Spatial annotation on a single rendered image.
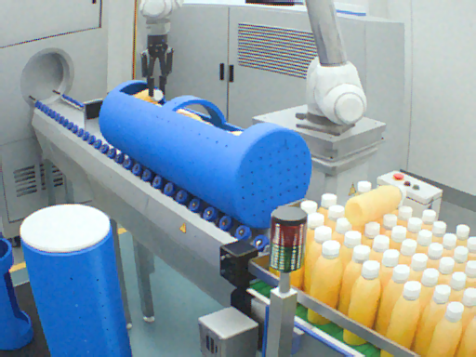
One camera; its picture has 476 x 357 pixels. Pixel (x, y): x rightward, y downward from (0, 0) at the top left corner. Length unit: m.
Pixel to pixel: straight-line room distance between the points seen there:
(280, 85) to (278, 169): 1.94
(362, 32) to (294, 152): 1.57
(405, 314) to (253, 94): 2.74
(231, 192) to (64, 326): 0.61
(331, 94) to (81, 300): 1.02
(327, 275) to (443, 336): 0.36
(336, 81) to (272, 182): 0.45
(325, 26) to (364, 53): 1.26
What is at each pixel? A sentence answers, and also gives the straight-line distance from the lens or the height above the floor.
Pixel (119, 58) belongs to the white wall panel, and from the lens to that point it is 7.20.
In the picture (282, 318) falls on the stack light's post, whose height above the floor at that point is 1.05.
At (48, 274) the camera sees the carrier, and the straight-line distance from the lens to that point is 1.43.
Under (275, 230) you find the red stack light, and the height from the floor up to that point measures 1.24.
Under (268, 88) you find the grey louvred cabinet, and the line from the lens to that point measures 3.58.
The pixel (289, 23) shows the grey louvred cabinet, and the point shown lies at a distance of 3.39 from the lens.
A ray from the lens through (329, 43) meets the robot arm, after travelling 1.86.
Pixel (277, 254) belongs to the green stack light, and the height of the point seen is 1.19.
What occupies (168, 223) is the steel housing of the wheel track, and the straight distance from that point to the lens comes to 1.88.
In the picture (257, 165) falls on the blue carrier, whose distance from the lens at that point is 1.54.
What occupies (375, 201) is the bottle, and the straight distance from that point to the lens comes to 1.33.
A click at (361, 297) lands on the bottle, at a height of 1.04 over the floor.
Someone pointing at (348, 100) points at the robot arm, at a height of 1.26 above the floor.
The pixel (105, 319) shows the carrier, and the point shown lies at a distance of 1.52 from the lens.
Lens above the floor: 1.67
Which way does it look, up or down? 21 degrees down
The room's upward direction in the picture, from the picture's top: straight up
